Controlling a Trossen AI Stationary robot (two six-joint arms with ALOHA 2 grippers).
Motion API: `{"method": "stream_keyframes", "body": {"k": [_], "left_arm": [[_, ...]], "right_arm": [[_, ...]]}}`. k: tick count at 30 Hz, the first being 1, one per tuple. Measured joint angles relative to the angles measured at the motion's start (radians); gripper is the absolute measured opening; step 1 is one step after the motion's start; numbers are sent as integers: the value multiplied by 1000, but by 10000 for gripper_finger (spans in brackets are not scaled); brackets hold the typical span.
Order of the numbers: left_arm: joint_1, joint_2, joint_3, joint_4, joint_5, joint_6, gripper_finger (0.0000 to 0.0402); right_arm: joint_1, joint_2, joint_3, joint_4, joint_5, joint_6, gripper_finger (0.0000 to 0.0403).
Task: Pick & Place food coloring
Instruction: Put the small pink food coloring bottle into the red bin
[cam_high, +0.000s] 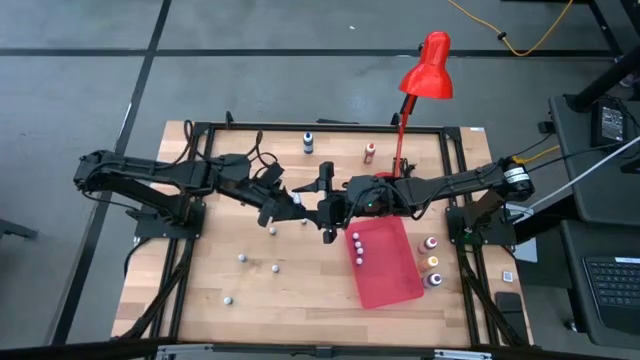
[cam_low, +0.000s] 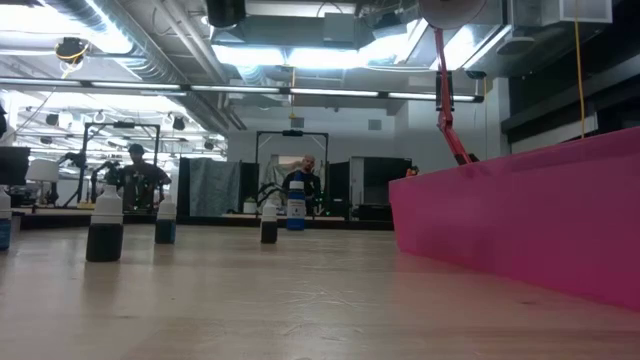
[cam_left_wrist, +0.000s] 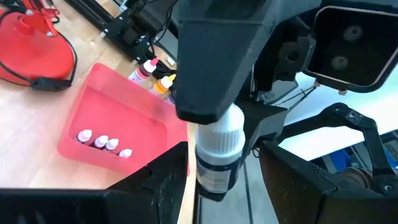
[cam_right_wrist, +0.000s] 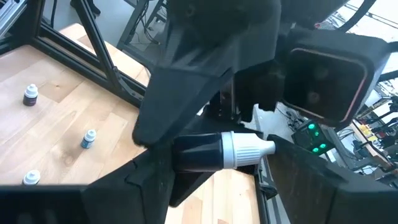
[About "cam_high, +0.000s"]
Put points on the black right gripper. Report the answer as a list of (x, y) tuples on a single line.
[(360, 197)]

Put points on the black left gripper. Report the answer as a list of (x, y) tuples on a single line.
[(260, 192)]

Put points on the small dark red coloring bottle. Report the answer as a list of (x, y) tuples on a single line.
[(297, 199)]

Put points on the small blue food coloring bottle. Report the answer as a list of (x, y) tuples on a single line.
[(272, 231), (242, 258)]

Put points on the blue-capped small bottle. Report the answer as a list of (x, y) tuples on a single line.
[(308, 145)]

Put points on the orange-capped red bottle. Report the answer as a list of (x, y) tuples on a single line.
[(369, 152)]

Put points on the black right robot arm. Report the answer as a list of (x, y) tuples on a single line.
[(450, 187)]

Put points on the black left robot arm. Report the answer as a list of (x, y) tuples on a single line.
[(150, 167)]

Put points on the pink plastic tray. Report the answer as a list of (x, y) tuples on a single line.
[(390, 270)]

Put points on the large pink liquid bottle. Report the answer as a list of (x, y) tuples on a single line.
[(427, 244)]

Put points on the large orange liquid bottle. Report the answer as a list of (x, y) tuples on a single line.
[(428, 263)]

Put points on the large purple liquid bottle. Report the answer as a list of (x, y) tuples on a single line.
[(431, 280)]

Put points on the red desk lamp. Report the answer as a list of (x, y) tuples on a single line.
[(427, 75)]

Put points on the silver aluminium bar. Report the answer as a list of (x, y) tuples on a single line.
[(450, 355)]

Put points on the yellow power plug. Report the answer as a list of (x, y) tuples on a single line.
[(516, 160)]

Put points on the small white tag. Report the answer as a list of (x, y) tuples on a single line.
[(508, 276)]

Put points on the black phone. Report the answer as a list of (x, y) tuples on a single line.
[(509, 302)]

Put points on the white pole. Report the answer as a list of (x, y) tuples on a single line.
[(585, 172)]

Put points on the black floor stand foot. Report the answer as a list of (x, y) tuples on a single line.
[(15, 230)]

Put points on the dark grey side table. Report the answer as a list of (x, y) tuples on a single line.
[(615, 200)]

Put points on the black labelled power adapter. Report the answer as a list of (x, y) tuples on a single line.
[(611, 125)]

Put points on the black diagonal stand leg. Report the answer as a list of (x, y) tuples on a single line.
[(600, 82)]

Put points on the black laptop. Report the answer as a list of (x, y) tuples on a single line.
[(615, 290)]

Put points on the black aluminium table frame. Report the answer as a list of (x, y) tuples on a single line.
[(350, 127)]

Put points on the black frame clamp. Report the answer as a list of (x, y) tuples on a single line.
[(395, 119), (228, 118)]

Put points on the black table-level camera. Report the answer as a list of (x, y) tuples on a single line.
[(323, 351)]

